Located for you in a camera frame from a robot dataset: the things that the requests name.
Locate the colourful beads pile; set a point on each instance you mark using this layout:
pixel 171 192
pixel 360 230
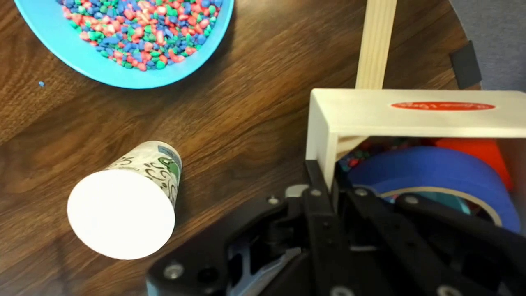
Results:
pixel 141 30

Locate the patterned white paper cup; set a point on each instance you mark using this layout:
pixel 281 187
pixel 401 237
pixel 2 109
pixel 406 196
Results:
pixel 120 214

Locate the pale wooden box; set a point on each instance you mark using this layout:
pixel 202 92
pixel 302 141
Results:
pixel 362 112

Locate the loose blue bead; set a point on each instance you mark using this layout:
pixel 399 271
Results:
pixel 41 84

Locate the teal measuring scoop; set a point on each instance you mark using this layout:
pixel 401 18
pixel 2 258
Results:
pixel 437 201

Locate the small black table clip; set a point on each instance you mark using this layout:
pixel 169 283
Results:
pixel 465 64

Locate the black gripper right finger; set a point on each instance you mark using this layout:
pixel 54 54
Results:
pixel 427 252

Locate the orange object in box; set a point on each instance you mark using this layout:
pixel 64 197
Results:
pixel 482 156

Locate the blue tape roll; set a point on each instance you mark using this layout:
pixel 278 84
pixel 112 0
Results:
pixel 432 166

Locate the dark grey sofa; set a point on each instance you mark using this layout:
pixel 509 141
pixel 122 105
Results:
pixel 493 33

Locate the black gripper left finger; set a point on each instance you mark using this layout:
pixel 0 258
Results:
pixel 263 252

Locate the blue bowl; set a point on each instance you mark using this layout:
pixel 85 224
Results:
pixel 99 67

